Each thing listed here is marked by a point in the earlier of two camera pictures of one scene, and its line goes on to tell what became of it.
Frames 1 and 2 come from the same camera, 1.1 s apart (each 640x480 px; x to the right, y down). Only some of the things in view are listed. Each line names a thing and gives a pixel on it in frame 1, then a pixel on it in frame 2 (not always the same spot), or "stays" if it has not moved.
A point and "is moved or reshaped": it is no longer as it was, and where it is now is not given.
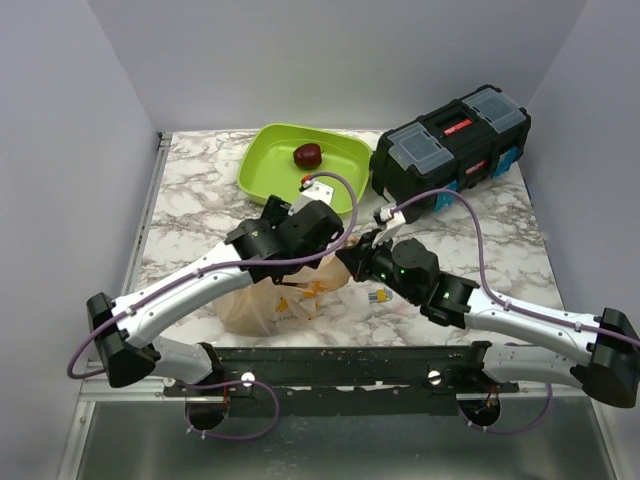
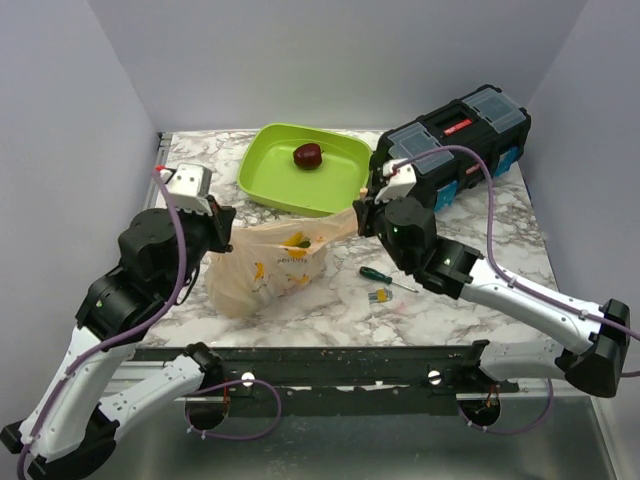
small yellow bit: (380, 295) stays
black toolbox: (448, 148) stays
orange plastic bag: (266, 307) is moved or reshaped
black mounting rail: (389, 379) stays
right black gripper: (358, 258) -> (366, 208)
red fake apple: (308, 156) stays
